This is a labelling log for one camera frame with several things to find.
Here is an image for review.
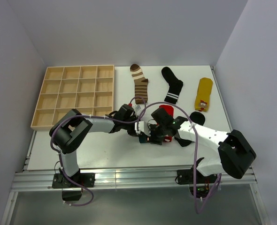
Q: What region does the yellow sock with cartoon face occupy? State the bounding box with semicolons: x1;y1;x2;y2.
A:
194;77;213;112

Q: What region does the wooden compartment tray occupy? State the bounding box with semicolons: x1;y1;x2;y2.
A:
31;65;115;130

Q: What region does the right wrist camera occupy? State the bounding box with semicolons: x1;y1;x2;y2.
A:
134;121;151;136

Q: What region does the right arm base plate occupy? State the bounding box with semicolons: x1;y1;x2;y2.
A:
175;168;218;185

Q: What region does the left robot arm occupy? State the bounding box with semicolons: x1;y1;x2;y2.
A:
49;104;138;187

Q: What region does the plain black sock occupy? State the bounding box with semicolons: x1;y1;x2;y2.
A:
174;112;206;147

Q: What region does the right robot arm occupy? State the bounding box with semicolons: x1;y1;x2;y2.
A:
151;108;257;183

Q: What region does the brown striped sock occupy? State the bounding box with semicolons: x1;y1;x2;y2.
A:
130;64;148;105

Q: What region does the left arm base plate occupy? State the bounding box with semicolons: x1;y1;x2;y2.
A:
52;172;95;189

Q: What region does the red sock with white bear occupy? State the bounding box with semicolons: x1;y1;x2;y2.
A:
159;105;174;143

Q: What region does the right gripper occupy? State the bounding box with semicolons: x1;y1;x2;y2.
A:
145;122;167;146

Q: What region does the black sock with white stripes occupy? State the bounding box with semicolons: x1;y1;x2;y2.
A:
161;67;183;104

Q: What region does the aluminium mounting rail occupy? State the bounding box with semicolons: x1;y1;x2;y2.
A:
10;161;258;192

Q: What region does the dark teal sock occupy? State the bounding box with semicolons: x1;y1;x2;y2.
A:
138;134;148;143

